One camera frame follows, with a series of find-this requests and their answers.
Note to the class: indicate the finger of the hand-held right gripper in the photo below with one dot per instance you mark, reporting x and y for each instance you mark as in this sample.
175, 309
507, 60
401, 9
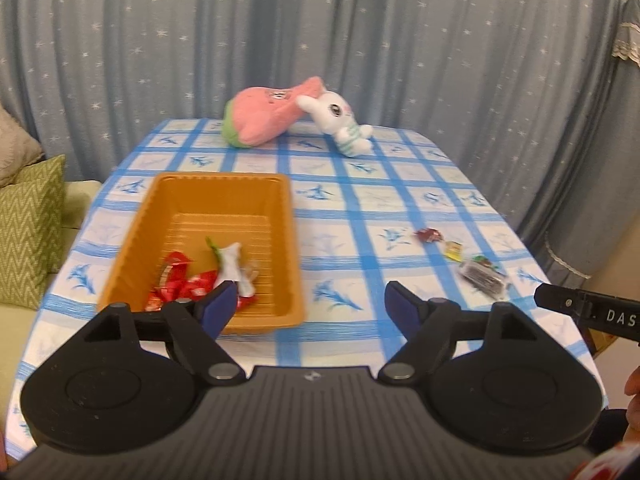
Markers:
555, 300

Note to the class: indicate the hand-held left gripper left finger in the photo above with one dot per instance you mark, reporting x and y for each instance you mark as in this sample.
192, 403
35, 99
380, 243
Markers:
220, 307

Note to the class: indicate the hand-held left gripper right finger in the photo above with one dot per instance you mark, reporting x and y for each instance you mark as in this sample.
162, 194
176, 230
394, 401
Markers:
402, 310

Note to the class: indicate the small red candy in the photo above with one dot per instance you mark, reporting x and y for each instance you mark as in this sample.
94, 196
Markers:
246, 301

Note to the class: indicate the red snack wrapper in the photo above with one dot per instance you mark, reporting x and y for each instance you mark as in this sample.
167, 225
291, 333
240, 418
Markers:
200, 284
162, 298

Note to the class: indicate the green and white snack packet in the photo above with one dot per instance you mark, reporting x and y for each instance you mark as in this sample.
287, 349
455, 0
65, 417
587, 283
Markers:
227, 260

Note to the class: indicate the red wrapper with brown picture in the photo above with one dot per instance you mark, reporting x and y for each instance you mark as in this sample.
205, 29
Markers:
174, 266

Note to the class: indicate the clear packet of dark snack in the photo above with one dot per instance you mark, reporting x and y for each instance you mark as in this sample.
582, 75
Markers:
482, 277

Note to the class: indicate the yellow green candy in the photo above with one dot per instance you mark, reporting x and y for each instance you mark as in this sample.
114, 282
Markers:
454, 250

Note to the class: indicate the dark red candy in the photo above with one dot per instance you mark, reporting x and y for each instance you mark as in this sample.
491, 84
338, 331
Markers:
429, 234

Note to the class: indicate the small green candy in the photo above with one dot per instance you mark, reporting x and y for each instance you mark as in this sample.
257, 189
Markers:
482, 260

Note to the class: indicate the orange plastic tray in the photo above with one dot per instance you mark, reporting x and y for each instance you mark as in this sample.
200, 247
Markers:
215, 200

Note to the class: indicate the person's right hand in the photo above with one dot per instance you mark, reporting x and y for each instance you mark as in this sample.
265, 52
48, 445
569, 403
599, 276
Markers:
634, 390

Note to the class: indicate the blue checkered tablecloth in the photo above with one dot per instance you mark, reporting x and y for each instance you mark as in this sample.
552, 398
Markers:
350, 220

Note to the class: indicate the red white printed clothing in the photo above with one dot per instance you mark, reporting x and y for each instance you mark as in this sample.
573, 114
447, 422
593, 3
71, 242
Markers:
607, 462

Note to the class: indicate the lace-trimmed blue fabric cover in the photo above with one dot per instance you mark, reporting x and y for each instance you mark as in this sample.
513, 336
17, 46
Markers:
600, 160

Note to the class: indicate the light green sofa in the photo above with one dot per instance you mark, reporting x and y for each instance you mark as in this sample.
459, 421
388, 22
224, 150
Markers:
75, 205

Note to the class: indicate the white rabbit plush toy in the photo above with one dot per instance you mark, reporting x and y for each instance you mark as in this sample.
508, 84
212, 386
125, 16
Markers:
340, 120

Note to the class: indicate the green zigzag cushion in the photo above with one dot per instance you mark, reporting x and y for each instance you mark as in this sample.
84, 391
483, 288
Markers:
30, 245
47, 170

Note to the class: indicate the pink plush toy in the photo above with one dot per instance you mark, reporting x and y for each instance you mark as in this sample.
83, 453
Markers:
265, 112

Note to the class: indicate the beige pillow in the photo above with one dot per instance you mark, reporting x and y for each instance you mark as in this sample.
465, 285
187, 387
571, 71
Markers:
15, 147

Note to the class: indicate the blue-grey star curtain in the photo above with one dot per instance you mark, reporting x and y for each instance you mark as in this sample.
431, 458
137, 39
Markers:
300, 25

